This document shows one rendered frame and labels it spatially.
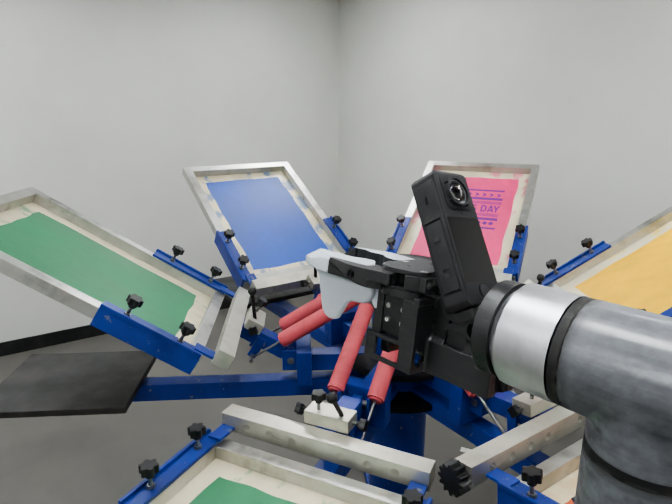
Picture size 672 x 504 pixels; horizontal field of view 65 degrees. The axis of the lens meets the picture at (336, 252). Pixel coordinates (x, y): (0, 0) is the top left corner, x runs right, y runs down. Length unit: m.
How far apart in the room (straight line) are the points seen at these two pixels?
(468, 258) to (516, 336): 0.08
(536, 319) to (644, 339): 0.06
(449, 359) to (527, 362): 0.08
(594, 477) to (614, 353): 0.08
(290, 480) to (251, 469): 0.11
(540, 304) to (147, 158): 4.46
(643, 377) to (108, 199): 4.50
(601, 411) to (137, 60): 4.55
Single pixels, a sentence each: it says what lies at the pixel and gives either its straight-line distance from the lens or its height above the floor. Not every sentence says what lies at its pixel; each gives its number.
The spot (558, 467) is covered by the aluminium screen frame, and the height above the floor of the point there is 1.02.
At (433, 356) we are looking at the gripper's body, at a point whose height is 1.62.
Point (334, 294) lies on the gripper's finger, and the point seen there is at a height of 1.65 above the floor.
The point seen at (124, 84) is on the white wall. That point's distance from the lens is 4.69.
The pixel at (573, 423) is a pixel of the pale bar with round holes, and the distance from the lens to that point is 1.55.
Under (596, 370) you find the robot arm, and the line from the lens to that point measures 0.35.
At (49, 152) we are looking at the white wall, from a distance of 4.59.
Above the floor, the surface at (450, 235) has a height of 1.72.
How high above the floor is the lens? 1.81
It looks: 15 degrees down
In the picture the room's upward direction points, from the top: straight up
